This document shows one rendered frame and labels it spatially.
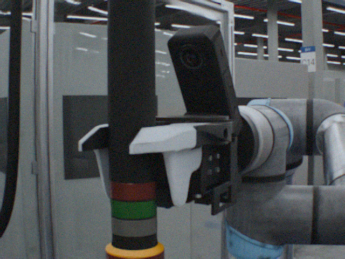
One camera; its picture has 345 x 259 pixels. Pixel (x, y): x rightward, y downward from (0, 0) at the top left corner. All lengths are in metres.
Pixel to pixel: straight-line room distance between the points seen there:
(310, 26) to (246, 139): 6.82
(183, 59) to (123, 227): 0.17
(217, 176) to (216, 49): 0.11
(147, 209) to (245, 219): 0.26
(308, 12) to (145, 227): 7.06
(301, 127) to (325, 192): 0.35
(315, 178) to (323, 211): 6.70
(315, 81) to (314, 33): 0.73
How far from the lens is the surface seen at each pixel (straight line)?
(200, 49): 0.40
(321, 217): 0.56
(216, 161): 0.41
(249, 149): 0.47
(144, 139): 0.30
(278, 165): 0.57
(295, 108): 0.92
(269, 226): 0.57
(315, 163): 7.22
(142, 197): 0.32
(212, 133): 0.35
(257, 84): 4.64
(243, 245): 0.58
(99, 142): 0.33
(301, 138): 0.91
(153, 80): 0.32
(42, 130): 1.14
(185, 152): 0.34
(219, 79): 0.41
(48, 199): 1.17
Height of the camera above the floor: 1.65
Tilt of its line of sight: 3 degrees down
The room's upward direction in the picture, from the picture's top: straight up
